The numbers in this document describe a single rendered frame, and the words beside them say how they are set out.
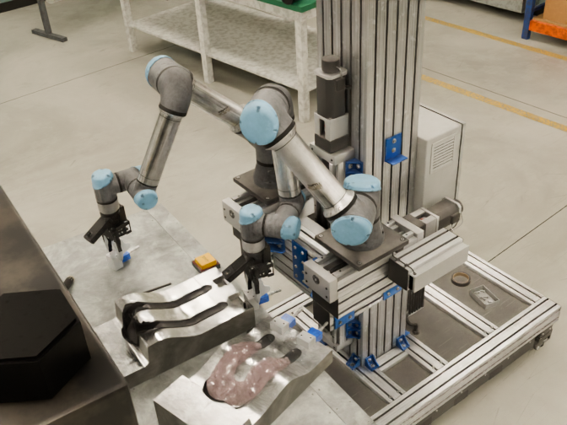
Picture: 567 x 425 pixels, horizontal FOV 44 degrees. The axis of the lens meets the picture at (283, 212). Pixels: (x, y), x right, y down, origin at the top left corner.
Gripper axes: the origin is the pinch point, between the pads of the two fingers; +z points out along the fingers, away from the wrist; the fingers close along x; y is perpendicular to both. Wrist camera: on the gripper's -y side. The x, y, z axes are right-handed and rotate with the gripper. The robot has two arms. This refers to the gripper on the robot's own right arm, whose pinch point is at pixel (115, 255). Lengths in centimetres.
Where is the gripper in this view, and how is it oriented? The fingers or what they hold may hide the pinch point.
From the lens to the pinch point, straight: 273.0
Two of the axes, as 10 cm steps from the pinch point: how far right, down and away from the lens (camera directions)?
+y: 6.8, -4.4, 5.8
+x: -7.3, -3.6, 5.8
